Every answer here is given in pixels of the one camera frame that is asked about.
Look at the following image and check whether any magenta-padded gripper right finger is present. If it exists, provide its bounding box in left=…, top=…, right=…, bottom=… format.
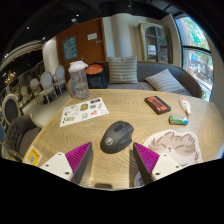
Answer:
left=132, top=141, right=184, bottom=186

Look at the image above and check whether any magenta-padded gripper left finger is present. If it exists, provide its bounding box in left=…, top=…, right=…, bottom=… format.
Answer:
left=39, top=141, right=94, bottom=185

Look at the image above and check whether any dark grey computer mouse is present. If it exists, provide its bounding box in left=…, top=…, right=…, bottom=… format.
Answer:
left=99, top=120, right=135, bottom=155

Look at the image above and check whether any yellow square sticker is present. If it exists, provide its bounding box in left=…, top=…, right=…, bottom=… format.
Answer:
left=23, top=145, right=43, bottom=167

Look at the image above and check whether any green small pack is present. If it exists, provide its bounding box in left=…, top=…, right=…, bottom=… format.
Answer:
left=168, top=115, right=189, bottom=126

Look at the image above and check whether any dark tufted armchair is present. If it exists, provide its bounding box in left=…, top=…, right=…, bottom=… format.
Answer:
left=1, top=113, right=44, bottom=161

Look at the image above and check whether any white sticker sheet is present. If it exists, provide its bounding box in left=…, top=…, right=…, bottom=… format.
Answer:
left=59, top=97, right=110, bottom=128

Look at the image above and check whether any black and orange flat device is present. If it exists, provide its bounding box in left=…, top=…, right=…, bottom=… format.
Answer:
left=144, top=95, right=172, bottom=116

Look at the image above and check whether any white tube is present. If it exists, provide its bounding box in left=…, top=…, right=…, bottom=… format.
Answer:
left=179, top=95, right=192, bottom=117

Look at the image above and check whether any oval-back chair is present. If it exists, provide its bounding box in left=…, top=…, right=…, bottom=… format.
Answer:
left=1, top=93, right=24, bottom=126

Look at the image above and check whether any row of white chairs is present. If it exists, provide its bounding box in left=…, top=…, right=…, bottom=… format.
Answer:
left=18, top=64, right=68, bottom=104

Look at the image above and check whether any striped grey cushion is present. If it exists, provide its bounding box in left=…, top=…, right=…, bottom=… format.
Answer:
left=144, top=68, right=186, bottom=94

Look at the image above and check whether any clear shaker bottle white lid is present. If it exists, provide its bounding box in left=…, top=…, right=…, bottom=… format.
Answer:
left=67, top=60, right=90, bottom=100

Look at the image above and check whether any grey curved sofa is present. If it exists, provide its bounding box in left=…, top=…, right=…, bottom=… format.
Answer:
left=96, top=60, right=203, bottom=99

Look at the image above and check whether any striped square cushion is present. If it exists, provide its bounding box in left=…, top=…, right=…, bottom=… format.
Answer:
left=107, top=55, right=139, bottom=84

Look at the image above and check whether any large window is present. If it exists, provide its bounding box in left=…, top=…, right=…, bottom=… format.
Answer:
left=174, top=14, right=214, bottom=101

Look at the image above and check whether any blue poster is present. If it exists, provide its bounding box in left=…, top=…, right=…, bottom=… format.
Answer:
left=62, top=35, right=79, bottom=62

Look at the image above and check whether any brown wooden door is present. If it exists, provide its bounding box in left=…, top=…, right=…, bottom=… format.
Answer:
left=55, top=18, right=108, bottom=83

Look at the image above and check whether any glass-door cabinet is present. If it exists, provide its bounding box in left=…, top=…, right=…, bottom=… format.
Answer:
left=138, top=21, right=170, bottom=64

